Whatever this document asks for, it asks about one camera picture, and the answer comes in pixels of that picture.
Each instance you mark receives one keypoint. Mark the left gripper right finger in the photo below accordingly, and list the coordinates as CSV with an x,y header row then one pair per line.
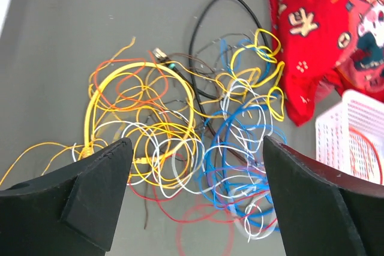
x,y
321,210

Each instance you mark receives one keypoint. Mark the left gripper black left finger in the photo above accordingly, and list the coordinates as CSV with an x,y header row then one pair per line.
x,y
73,210

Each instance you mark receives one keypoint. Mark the right white plastic basket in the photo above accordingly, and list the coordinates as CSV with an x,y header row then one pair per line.
x,y
349,137

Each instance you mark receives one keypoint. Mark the red printed pillow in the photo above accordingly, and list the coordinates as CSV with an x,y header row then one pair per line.
x,y
327,45

